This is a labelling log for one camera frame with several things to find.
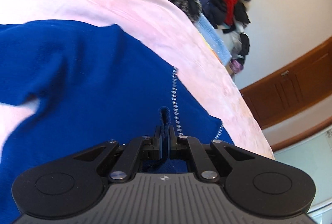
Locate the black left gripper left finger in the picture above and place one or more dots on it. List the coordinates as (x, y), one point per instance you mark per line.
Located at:
(71, 185)

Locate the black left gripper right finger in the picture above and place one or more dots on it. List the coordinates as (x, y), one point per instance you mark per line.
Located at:
(255, 184)

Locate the glass floral wardrobe door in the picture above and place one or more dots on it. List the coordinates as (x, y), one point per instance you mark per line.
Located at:
(313, 155)

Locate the brown wooden door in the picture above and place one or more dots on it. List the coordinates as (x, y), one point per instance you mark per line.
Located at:
(291, 89)

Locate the light blue knit sweater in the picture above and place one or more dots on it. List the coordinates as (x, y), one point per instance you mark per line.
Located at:
(213, 39)

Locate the dark navy garment pile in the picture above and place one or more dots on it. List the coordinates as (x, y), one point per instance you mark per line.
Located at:
(215, 11)

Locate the leopard print fuzzy garment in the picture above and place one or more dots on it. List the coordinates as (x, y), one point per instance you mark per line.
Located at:
(192, 8)

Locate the pink bed blanket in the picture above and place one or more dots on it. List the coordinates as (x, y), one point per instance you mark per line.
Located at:
(165, 29)

